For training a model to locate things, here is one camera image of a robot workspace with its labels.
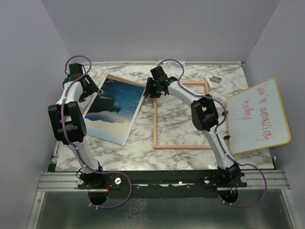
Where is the brown cardboard backing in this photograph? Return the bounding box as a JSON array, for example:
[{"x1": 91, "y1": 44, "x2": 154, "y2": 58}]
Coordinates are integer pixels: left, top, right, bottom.
[{"x1": 106, "y1": 74, "x2": 145, "y2": 88}]

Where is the blue landscape photo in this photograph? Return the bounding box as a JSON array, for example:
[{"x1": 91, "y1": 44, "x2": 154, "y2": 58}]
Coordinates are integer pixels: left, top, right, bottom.
[{"x1": 84, "y1": 77, "x2": 145, "y2": 146}]

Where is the pink picture frame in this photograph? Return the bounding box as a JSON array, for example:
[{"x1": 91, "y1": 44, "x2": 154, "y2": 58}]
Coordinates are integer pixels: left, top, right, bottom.
[{"x1": 152, "y1": 81, "x2": 213, "y2": 150}]

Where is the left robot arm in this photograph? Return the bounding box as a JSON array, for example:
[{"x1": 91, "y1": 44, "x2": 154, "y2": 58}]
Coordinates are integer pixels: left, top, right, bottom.
[{"x1": 48, "y1": 63, "x2": 105, "y2": 188}]

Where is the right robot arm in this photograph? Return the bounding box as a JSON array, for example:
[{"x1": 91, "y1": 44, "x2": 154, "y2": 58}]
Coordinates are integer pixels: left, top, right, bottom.
[{"x1": 144, "y1": 66, "x2": 241, "y2": 187}]

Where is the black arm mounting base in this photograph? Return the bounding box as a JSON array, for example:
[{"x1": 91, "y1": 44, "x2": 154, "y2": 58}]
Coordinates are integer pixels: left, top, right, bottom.
[{"x1": 78, "y1": 170, "x2": 247, "y2": 199}]

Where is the small label card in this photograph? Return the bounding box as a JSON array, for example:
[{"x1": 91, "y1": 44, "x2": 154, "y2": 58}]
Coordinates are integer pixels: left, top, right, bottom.
[{"x1": 158, "y1": 60, "x2": 185, "y2": 70}]

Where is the white marker eraser piece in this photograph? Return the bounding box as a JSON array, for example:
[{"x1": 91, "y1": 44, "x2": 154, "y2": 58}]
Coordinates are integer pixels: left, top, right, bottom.
[{"x1": 205, "y1": 74, "x2": 222, "y2": 89}]

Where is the yellow rimmed whiteboard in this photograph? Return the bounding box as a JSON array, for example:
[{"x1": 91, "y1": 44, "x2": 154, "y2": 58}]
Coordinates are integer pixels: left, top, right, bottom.
[{"x1": 226, "y1": 78, "x2": 291, "y2": 155}]

